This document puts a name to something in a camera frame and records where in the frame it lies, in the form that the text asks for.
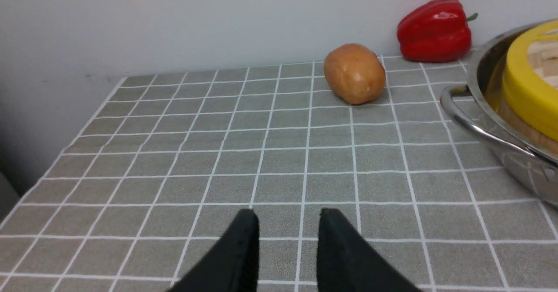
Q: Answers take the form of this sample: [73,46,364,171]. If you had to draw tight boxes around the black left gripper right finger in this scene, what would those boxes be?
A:
[317,208,420,292]

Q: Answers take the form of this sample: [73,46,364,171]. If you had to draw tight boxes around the woven bamboo steamer lid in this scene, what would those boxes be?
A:
[502,20,558,137]

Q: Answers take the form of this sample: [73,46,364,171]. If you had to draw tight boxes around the red bell pepper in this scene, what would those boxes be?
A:
[396,0,478,63]

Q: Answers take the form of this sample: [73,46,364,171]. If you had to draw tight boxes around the stainless steel pot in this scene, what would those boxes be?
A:
[439,21,558,208]

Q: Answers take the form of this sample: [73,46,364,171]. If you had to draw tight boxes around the bamboo steamer basket yellow rim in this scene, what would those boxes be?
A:
[498,96,558,155]

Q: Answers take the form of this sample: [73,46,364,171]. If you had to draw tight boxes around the brown potato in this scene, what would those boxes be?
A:
[323,43,385,105]

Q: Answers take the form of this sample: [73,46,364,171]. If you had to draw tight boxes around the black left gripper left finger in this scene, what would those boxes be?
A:
[169,209,260,292]

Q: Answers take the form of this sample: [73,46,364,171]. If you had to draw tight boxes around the grey checkered tablecloth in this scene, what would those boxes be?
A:
[1,56,557,292]

